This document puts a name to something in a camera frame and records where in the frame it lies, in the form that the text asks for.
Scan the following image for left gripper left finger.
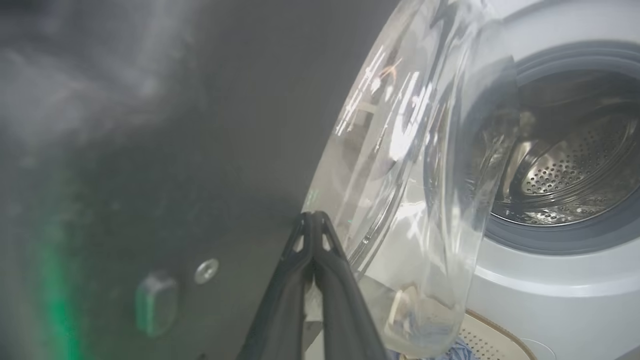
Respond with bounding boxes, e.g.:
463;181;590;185
239;212;316;360

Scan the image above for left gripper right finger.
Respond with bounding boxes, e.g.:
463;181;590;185
313;212;389;360

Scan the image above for blue garment with cream lining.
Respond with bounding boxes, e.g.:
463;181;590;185
435;339;477;360

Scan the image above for black-rimmed glass washer door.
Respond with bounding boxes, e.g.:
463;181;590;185
0;0;522;360

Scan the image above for white front-load washing machine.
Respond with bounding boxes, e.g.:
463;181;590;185
462;0;640;360

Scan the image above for stainless steel washing machine drum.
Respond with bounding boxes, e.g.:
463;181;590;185
489;70;640;227

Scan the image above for cream perforated laundry basket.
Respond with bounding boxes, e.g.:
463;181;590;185
450;309;539;360

